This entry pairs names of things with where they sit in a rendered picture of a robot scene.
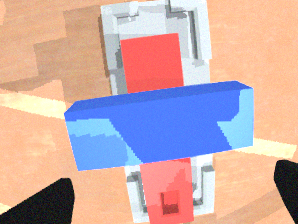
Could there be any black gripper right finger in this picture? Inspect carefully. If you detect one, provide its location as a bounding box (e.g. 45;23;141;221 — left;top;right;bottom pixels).
273;159;298;224

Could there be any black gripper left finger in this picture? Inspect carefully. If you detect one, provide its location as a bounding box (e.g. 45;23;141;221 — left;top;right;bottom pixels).
0;177;76;224

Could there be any blue bar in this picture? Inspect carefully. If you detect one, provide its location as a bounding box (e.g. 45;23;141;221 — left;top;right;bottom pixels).
64;80;254;171

